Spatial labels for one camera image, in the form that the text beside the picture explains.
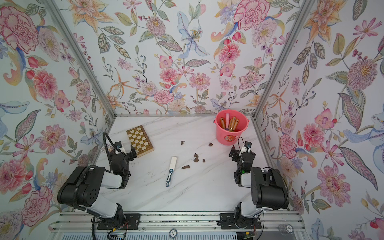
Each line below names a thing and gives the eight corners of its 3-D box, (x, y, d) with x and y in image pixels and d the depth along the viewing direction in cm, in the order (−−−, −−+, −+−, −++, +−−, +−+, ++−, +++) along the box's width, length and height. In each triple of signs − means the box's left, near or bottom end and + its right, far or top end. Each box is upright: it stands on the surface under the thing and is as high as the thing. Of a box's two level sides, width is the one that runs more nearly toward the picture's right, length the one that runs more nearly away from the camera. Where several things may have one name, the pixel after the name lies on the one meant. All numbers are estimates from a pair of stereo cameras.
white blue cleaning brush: (166, 187, 87) (165, 185, 85) (170, 158, 98) (170, 156, 96) (173, 187, 87) (173, 185, 85) (177, 158, 98) (176, 156, 96)
